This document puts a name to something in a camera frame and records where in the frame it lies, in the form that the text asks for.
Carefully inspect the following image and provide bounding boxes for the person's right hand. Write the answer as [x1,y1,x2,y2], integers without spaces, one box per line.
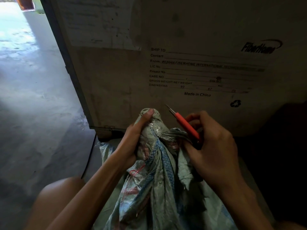
[183,111,243,189]

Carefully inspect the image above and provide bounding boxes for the person's left hand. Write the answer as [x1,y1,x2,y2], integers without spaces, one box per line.
[115,108,154,170]

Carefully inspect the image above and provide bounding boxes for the red utility knife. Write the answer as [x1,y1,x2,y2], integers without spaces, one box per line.
[166,104,201,142]

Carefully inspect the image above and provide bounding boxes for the grey woven plastic sack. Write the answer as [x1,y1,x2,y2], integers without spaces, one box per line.
[92,108,238,230]

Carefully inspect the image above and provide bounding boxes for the person's left forearm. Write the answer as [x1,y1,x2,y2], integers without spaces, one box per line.
[47,154,131,230]

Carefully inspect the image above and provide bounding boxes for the person's right forearm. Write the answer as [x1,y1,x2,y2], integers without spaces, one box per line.
[215,175,275,230]

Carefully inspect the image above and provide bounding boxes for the large printed cardboard box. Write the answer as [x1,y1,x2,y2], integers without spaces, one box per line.
[39,0,307,142]

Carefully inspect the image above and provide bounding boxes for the person's left leg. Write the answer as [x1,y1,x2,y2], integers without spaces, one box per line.
[24,177,86,230]

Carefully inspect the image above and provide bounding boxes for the red string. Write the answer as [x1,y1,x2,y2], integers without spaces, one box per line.
[129,163,147,177]

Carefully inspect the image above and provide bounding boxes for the black cable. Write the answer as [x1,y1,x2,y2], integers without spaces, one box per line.
[81,134,97,179]

